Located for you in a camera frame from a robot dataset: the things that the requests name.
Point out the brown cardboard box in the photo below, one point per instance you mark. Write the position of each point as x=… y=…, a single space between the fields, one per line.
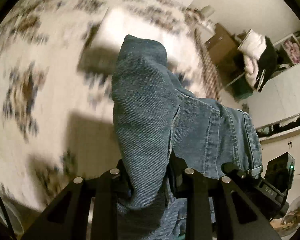
x=221 y=46

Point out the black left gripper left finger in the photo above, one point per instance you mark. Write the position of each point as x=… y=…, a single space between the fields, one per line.
x=84 y=207

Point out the white clothes pile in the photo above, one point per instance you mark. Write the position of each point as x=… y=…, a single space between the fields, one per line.
x=252 y=47

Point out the white cabinet shelving unit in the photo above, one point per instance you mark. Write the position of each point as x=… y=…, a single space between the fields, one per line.
x=278 y=105

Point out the floral fleece bed blanket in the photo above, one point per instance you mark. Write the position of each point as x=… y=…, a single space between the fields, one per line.
x=57 y=58

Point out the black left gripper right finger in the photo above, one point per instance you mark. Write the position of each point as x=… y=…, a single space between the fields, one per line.
x=235 y=206

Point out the blue denim pants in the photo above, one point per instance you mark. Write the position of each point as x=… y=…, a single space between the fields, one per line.
x=155 y=116

